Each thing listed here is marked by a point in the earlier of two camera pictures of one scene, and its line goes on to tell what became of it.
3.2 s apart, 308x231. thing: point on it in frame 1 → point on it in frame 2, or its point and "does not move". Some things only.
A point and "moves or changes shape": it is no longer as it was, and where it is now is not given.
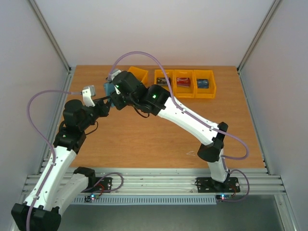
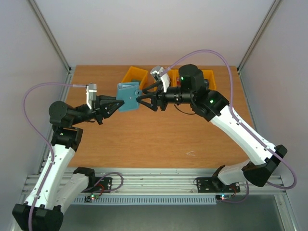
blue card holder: (109, 89) moves or changes shape
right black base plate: (206, 185) does not move
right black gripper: (118, 101) → (159, 100)
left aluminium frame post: (51, 35) does not move
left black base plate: (103, 185) does not move
